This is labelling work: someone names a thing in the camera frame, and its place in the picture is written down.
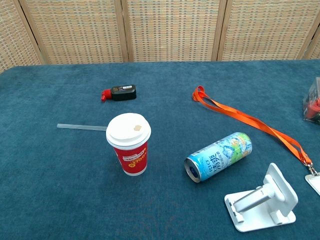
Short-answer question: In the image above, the transparent plastic straw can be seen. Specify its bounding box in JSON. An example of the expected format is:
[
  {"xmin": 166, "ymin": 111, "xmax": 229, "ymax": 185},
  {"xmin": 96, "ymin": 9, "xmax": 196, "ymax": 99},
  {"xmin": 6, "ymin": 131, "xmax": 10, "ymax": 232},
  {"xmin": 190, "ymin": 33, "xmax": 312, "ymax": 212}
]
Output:
[{"xmin": 56, "ymin": 123, "xmax": 108, "ymax": 132}]

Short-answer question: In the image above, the white plastic cup lid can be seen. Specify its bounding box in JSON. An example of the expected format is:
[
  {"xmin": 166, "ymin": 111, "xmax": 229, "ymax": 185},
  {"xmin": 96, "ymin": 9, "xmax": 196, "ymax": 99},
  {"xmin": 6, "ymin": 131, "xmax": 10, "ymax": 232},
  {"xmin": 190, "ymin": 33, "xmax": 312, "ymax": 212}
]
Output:
[{"xmin": 105, "ymin": 112, "xmax": 152, "ymax": 151}]

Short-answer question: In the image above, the red paper cup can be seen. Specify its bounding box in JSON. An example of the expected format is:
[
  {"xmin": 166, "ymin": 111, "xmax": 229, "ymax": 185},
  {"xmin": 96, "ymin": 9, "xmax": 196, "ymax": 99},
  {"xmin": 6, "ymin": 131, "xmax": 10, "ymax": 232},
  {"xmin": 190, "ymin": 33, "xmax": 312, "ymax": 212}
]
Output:
[{"xmin": 112, "ymin": 142, "xmax": 149, "ymax": 177}]

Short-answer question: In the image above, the black bottle with red cap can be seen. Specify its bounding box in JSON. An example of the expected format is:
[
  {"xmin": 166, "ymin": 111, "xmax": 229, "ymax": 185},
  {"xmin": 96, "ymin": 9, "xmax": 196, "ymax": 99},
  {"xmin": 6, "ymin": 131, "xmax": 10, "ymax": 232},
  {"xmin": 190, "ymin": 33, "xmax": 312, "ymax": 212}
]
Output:
[{"xmin": 100, "ymin": 84, "xmax": 138, "ymax": 103}]

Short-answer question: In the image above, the blue drink can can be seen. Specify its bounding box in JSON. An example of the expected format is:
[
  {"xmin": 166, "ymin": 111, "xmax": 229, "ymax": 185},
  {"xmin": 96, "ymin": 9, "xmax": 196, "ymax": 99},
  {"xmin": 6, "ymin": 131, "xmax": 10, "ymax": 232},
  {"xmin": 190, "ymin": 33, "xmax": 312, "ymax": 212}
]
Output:
[{"xmin": 184, "ymin": 131, "xmax": 253, "ymax": 184}]

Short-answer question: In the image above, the woven bamboo folding screen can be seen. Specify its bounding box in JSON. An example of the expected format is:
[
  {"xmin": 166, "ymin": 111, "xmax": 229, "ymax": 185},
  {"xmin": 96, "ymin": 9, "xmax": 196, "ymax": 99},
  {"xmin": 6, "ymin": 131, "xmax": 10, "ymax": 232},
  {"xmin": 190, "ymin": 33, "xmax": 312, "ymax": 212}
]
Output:
[{"xmin": 0, "ymin": 0, "xmax": 320, "ymax": 75}]

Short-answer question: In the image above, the blue table cloth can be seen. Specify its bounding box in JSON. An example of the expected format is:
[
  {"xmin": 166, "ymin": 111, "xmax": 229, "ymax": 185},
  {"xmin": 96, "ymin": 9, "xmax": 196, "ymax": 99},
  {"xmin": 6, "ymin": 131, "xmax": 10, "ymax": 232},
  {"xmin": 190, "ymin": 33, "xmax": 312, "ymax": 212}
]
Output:
[{"xmin": 0, "ymin": 59, "xmax": 320, "ymax": 240}]

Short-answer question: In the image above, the white phone stand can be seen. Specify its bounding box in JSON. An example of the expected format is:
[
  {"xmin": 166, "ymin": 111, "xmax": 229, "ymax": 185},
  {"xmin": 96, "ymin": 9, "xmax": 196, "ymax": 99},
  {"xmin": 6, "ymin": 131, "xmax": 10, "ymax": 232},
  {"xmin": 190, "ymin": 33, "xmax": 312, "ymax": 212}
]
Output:
[{"xmin": 224, "ymin": 162, "xmax": 299, "ymax": 233}]

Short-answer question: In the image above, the white badge holder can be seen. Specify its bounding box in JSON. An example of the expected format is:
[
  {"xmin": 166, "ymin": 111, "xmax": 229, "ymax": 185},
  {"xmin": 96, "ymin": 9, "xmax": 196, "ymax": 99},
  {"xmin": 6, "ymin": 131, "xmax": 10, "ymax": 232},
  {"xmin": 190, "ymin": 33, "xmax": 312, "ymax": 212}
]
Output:
[{"xmin": 304, "ymin": 173, "xmax": 320, "ymax": 196}]

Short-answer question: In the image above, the orange lanyard with metal clip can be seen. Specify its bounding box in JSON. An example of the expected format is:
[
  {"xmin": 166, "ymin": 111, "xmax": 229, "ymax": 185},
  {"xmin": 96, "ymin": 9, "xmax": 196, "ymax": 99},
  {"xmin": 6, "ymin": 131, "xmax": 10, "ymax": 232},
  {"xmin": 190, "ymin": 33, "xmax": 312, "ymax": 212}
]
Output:
[{"xmin": 191, "ymin": 85, "xmax": 320, "ymax": 176}]

